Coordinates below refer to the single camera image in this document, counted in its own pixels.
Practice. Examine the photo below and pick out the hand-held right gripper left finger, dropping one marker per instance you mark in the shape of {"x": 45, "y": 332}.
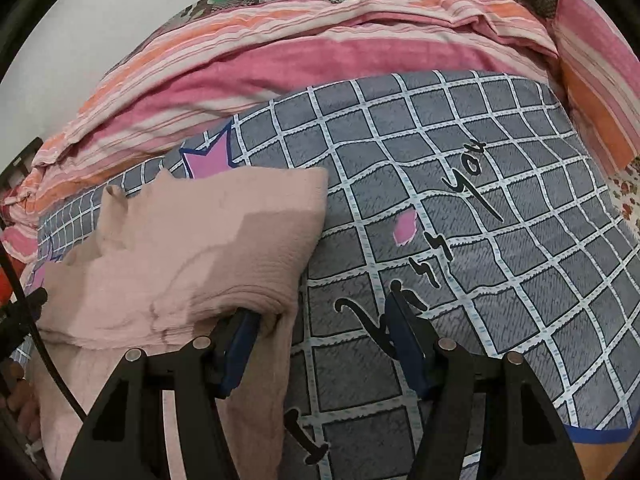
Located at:
{"x": 239, "y": 342}

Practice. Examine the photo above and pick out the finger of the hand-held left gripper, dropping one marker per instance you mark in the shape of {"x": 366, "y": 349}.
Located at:
{"x": 27, "y": 305}

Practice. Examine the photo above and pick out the pink orange striped quilt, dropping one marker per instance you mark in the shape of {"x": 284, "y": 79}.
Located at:
{"x": 300, "y": 60}

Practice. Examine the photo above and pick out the person's left hand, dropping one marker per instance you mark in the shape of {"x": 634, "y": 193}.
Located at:
{"x": 22, "y": 402}

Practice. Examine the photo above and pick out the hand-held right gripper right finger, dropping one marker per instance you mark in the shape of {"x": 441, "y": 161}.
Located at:
{"x": 406, "y": 342}

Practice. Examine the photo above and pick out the grey checked star blanket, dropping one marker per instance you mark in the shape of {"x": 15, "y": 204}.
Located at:
{"x": 500, "y": 285}

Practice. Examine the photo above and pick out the pink knit sweater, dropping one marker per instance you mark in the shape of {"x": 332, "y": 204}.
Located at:
{"x": 200, "y": 240}

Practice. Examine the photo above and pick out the beige floral bedsheet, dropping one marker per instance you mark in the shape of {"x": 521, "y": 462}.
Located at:
{"x": 627, "y": 195}

